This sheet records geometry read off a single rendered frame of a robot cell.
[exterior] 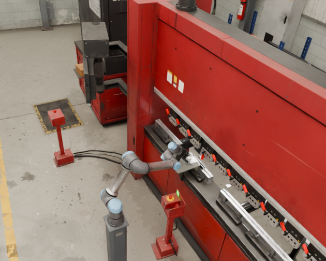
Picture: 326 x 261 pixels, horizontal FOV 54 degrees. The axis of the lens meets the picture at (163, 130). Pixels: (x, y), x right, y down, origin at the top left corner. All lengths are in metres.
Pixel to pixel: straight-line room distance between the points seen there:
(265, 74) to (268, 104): 0.20
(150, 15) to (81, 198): 2.34
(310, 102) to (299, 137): 0.25
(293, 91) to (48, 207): 3.12
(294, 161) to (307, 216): 0.38
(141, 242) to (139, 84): 1.75
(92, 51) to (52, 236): 2.06
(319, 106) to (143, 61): 1.92
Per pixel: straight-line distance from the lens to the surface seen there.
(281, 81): 2.11
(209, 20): 2.82
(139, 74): 3.39
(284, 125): 2.19
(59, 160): 4.58
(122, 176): 2.76
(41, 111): 5.74
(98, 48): 3.27
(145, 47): 3.28
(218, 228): 3.09
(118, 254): 3.26
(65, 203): 4.17
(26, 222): 4.10
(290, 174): 2.30
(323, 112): 1.98
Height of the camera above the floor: 3.16
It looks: 37 degrees down
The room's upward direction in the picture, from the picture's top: 5 degrees clockwise
